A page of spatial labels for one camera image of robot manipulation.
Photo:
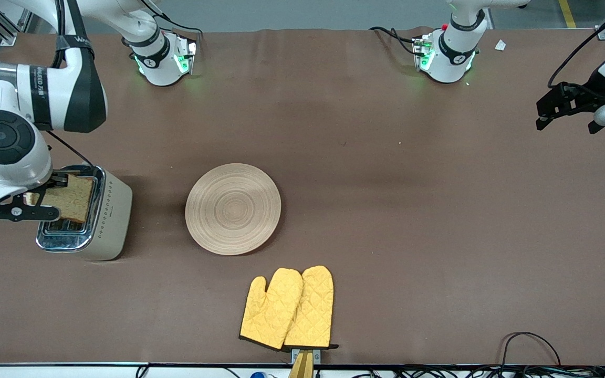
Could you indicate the yellow wooden stick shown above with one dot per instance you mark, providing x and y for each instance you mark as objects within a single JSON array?
[{"x": 301, "y": 368}]

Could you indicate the silver beige toaster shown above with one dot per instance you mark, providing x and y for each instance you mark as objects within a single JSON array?
[{"x": 113, "y": 220}]

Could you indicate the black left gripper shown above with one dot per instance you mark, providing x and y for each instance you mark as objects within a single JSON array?
[{"x": 591, "y": 90}]

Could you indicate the slice of toast bread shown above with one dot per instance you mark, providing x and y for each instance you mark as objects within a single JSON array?
[{"x": 74, "y": 202}]

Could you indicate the small metal mounting bracket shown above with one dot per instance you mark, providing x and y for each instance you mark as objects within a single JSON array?
[{"x": 316, "y": 355}]

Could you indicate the white paper scrap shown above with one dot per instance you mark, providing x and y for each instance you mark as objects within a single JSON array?
[{"x": 500, "y": 45}]

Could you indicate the small blue object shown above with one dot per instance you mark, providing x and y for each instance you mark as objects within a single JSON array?
[{"x": 258, "y": 375}]

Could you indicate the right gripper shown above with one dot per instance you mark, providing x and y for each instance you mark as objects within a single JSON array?
[{"x": 59, "y": 180}]

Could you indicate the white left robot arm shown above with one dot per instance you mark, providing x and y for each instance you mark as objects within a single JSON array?
[{"x": 452, "y": 52}]

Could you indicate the yellow quilted oven mitt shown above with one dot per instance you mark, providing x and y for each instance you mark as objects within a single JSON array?
[
  {"x": 268, "y": 310},
  {"x": 313, "y": 310}
]

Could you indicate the round pale wooden plate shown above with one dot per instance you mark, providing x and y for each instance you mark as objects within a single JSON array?
[{"x": 233, "y": 209}]

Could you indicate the white table edge rail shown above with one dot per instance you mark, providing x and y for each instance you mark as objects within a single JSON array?
[{"x": 71, "y": 371}]

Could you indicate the brown table cover sheet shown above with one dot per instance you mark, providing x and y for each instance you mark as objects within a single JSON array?
[{"x": 386, "y": 210}]

